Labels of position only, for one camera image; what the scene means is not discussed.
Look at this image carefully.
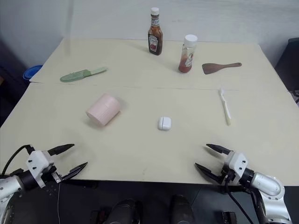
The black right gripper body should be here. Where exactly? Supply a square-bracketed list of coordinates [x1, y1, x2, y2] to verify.
[218, 150, 236, 188]

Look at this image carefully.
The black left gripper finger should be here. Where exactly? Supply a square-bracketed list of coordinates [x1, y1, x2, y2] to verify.
[48, 143, 76, 157]
[61, 161, 89, 182]

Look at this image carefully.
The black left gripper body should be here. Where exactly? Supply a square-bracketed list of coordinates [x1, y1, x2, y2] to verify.
[39, 150, 64, 185]

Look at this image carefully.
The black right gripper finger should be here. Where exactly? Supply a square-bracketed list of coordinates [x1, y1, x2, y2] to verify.
[194, 162, 222, 185]
[206, 143, 231, 156]

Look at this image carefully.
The white toothbrush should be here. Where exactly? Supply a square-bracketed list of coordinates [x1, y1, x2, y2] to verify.
[218, 88, 233, 126]

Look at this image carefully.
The pink ribbed cup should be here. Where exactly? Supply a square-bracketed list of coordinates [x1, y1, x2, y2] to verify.
[85, 93, 121, 128]

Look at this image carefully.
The white earbuds case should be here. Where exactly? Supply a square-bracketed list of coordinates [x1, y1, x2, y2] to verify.
[157, 116, 171, 131]

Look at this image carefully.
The dark rounded shape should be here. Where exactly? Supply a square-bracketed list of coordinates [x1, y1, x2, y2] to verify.
[107, 198, 143, 224]

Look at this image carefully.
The green sheathed knife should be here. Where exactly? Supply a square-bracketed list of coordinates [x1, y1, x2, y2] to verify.
[59, 67, 108, 83]

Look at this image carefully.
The brown wooden spatula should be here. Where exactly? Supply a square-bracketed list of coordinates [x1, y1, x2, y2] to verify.
[202, 62, 242, 75]

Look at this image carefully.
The blue round container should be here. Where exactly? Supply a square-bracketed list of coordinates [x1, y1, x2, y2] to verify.
[23, 65, 44, 81]

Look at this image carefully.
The clear plastic ketchup bottle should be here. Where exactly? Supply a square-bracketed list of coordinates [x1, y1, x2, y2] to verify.
[178, 34, 198, 73]

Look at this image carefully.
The dark glass ketchup bottle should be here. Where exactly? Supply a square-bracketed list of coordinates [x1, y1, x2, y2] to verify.
[147, 7, 164, 56]

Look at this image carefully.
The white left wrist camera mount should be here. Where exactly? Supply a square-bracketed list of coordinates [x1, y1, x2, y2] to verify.
[25, 150, 57, 189]

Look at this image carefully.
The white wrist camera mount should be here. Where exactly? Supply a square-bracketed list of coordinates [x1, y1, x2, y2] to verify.
[223, 151, 249, 185]
[25, 150, 57, 189]

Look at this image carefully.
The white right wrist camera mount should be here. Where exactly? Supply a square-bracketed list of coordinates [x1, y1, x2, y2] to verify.
[223, 151, 249, 185]

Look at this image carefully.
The thin white wire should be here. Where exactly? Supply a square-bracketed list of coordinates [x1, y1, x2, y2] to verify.
[57, 182, 62, 224]

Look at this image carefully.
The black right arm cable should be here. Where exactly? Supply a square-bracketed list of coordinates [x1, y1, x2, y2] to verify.
[224, 182, 260, 224]

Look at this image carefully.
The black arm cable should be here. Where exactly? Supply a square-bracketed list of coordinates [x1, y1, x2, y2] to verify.
[224, 182, 260, 224]
[0, 145, 36, 175]

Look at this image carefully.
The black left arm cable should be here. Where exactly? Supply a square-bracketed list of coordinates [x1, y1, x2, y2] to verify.
[0, 145, 36, 175]

